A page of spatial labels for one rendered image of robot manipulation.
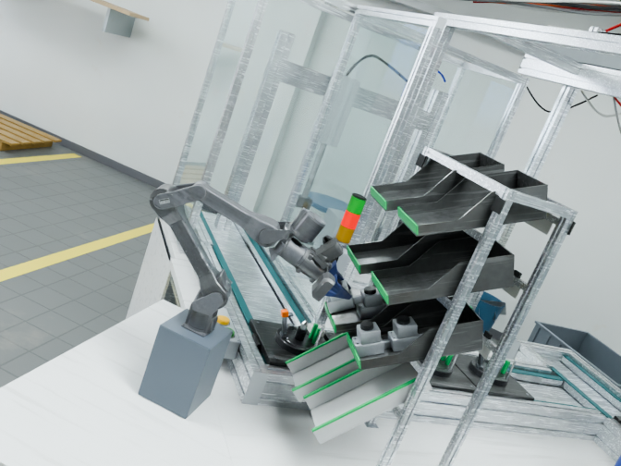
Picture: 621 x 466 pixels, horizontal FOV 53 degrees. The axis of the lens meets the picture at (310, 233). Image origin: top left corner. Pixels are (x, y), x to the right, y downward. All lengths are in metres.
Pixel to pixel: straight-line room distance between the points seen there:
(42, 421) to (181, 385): 0.31
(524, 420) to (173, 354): 1.23
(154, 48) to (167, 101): 0.52
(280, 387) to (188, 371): 0.30
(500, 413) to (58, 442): 1.35
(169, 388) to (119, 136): 5.25
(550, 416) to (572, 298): 3.58
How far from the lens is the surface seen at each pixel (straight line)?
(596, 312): 5.92
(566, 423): 2.40
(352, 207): 1.94
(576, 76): 2.76
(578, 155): 5.66
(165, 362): 1.57
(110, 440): 1.49
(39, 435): 1.47
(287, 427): 1.71
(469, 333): 1.42
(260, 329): 1.89
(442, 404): 2.02
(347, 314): 1.57
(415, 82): 1.93
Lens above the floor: 1.77
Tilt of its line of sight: 15 degrees down
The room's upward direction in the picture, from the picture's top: 21 degrees clockwise
